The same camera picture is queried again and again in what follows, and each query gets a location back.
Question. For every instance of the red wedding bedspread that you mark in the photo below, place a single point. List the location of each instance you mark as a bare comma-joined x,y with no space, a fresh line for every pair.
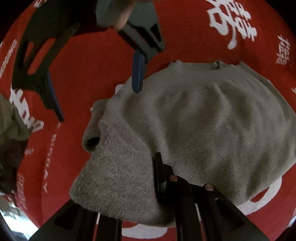
95,65

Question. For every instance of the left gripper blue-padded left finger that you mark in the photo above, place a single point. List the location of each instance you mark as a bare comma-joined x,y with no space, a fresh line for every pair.
73,222

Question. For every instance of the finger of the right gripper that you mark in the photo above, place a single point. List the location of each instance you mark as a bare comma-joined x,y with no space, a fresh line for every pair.
49,29
143,33

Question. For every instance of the grey knit sweater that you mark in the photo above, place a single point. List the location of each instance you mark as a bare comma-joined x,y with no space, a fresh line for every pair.
212,122

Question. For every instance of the person's right hand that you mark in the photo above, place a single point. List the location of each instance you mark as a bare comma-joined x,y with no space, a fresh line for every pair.
114,14

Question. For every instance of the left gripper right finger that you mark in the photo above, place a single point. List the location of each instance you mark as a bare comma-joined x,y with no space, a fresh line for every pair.
200,212

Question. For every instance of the olive and brown clothes pile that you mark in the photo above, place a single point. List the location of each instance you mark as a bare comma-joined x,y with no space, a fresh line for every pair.
14,140

